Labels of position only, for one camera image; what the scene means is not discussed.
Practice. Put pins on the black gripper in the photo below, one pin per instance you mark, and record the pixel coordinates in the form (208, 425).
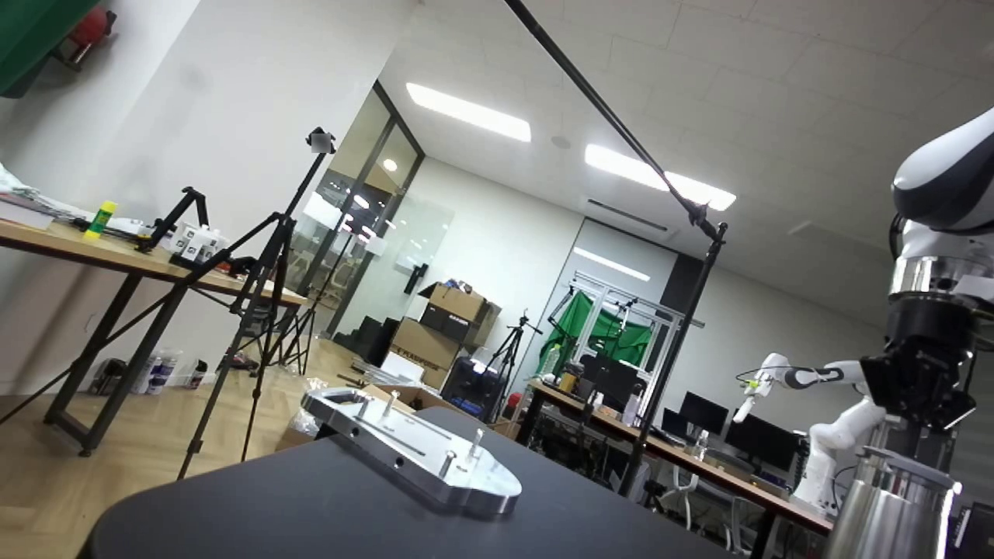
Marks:
(926, 357)

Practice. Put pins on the stainless steel flask body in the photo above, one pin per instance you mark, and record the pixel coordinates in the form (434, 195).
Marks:
(879, 523)

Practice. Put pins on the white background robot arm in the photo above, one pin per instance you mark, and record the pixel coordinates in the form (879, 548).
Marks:
(829, 438)

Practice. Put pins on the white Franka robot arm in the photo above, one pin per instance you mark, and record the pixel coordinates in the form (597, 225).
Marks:
(953, 175)

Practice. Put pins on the wide black computer monitor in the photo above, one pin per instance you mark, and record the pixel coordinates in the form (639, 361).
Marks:
(766, 438)

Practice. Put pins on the long wooden office desk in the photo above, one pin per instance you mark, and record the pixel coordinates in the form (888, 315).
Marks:
(725, 473)

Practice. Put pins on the grey office chair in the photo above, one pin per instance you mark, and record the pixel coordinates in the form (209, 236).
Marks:
(702, 500)

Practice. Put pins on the black upright stand pole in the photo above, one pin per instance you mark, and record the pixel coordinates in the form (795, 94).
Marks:
(672, 351)

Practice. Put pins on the green hanging cloth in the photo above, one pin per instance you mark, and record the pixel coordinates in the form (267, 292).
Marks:
(624, 338)
(567, 331)

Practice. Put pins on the narrow ceiling light strip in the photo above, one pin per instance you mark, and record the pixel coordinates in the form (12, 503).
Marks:
(609, 265)

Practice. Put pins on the long ceiling light panel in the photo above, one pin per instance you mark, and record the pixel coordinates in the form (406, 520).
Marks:
(659, 179)
(466, 111)

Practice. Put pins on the black background tripod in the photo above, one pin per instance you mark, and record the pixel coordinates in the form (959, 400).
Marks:
(510, 351)

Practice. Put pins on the black diagonal boom pole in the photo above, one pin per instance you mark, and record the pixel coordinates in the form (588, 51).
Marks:
(609, 111)

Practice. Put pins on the cardboard box with dark print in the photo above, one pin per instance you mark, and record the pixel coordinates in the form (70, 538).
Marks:
(454, 305)

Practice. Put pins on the large plain cardboard box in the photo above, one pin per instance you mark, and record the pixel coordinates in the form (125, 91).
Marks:
(424, 345)

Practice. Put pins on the machined aluminium plate with pins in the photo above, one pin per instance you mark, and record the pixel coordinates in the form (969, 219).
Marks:
(414, 447)

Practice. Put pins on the small black tabletop tripod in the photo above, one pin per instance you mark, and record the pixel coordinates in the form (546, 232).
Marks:
(175, 212)

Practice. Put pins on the wooden table with black legs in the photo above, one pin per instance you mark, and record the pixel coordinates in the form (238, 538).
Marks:
(103, 251)

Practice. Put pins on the small green yellow bottle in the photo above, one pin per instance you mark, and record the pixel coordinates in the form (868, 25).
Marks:
(100, 219)

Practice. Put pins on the stack of papers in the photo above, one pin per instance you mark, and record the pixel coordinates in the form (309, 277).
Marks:
(34, 203)

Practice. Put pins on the tall black camera tripod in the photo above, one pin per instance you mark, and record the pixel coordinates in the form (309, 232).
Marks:
(271, 257)

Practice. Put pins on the red wall mounted object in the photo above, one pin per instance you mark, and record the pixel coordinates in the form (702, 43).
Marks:
(96, 33)

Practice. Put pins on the green wall board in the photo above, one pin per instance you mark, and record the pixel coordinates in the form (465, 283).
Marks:
(34, 35)

